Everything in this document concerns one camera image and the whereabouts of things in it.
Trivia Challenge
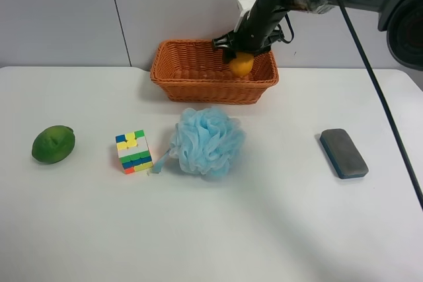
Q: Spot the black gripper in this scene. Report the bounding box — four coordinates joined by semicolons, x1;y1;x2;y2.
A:
212;0;286;64

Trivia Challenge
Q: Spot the yellow mango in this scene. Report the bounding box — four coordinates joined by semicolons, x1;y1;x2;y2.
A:
228;52;254;77

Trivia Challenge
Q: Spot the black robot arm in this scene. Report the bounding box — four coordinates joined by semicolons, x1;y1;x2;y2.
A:
212;0;422;71

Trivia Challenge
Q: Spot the orange wicker basket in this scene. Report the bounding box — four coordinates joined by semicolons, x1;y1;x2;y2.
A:
150;39;279;105

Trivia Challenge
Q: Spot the green lemon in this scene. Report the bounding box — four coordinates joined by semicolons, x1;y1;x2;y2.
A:
32;125;75;164

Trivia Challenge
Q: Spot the blue mesh bath loofah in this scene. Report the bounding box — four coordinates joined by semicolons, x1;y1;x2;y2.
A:
151;107;246;180

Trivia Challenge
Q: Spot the multicoloured puzzle cube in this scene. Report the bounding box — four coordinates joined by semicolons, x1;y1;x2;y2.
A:
115;129;153;174

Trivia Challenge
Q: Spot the grey blue whiteboard eraser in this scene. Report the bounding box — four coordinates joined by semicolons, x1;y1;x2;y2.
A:
319;128;369;180

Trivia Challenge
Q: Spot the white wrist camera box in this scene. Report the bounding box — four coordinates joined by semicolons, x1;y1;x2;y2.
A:
233;0;256;33

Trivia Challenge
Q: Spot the black cable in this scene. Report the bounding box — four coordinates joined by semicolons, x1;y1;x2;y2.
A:
332;0;423;212

